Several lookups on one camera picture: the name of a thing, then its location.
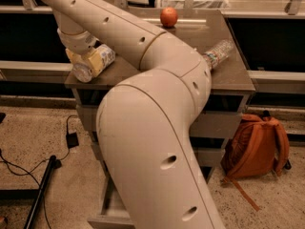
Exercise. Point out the metal railing frame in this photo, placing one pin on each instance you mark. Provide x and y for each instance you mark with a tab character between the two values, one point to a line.
31	69

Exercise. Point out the grey open bottom drawer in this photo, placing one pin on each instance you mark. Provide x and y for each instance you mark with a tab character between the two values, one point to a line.
111	207

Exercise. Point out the orange backpack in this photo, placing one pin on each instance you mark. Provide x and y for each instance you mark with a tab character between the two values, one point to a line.
260	145

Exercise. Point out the clear plastic water bottle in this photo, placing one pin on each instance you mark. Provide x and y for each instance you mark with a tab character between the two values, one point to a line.
218	53

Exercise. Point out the black power adapter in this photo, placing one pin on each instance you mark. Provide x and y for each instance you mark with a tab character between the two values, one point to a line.
72	140

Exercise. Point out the grey drawer cabinet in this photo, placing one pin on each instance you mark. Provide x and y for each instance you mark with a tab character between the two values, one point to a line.
202	29

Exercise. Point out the orange fruit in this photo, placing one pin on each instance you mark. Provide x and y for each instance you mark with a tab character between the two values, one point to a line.
168	17

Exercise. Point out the blue labelled plastic bottle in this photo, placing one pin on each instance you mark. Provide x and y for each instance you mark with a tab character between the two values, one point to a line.
83	72

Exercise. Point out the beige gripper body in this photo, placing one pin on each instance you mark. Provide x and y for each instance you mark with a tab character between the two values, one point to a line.
78	41

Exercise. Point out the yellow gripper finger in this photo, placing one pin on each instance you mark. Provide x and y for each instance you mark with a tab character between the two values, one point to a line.
95	62
72	56

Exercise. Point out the black metal stand leg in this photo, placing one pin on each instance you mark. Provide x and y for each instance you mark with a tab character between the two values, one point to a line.
37	195

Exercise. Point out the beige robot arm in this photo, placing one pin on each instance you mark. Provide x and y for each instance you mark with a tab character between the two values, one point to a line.
143	122

